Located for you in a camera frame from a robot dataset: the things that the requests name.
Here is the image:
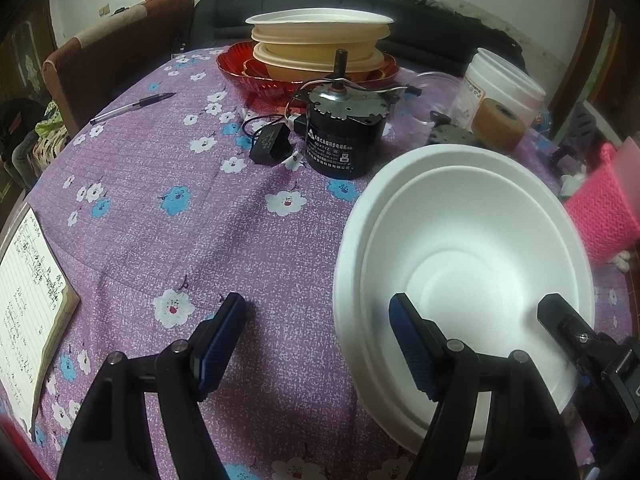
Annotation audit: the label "brown chair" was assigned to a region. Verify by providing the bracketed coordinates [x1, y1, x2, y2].
[42, 0, 196, 136]

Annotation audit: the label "white plastic jar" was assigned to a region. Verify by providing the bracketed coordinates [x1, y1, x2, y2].
[457, 47, 547, 131]

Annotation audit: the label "white cord tassels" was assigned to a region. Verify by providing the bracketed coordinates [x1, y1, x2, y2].
[559, 172, 587, 197]

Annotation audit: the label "cream plastic bowl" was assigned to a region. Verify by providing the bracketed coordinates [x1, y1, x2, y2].
[251, 24, 391, 58]
[253, 42, 396, 82]

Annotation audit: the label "black electric motor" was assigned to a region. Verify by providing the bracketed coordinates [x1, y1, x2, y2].
[292, 49, 391, 180]

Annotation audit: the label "white paper plate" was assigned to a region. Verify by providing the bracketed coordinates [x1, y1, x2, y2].
[245, 9, 394, 27]

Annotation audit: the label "brown tape roll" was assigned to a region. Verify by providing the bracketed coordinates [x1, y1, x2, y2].
[472, 99, 526, 153]

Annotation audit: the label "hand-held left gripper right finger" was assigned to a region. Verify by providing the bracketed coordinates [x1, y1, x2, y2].
[389, 292, 581, 480]

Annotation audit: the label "black sofa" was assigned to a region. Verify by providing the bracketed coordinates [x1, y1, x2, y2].
[192, 0, 526, 73]

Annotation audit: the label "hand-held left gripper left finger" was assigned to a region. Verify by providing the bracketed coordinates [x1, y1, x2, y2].
[56, 292, 246, 480]

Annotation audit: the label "small black capacitor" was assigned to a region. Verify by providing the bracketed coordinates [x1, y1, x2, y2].
[249, 126, 292, 165]

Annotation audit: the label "red shiny cloth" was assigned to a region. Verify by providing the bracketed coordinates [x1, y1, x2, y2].
[0, 415, 31, 480]

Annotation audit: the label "purple floral tablecloth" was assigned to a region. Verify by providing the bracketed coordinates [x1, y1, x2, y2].
[0, 47, 636, 480]

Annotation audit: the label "clear plastic lid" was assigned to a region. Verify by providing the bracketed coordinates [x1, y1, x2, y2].
[395, 71, 468, 141]

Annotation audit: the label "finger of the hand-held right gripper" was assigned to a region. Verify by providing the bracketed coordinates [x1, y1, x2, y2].
[537, 294, 616, 377]

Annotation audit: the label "bottle with pink knitted sleeve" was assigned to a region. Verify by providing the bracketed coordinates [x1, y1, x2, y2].
[562, 135, 640, 267]

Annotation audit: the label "red glass bowl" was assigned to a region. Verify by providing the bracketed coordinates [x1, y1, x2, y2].
[216, 42, 399, 107]

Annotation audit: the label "black ballpoint pen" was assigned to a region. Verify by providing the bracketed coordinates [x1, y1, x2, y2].
[90, 92, 176, 126]

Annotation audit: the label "green white crocheted cloth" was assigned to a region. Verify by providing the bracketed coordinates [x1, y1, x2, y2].
[32, 102, 68, 171]

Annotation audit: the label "lined paper notebook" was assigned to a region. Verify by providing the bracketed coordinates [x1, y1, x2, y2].
[0, 205, 81, 441]

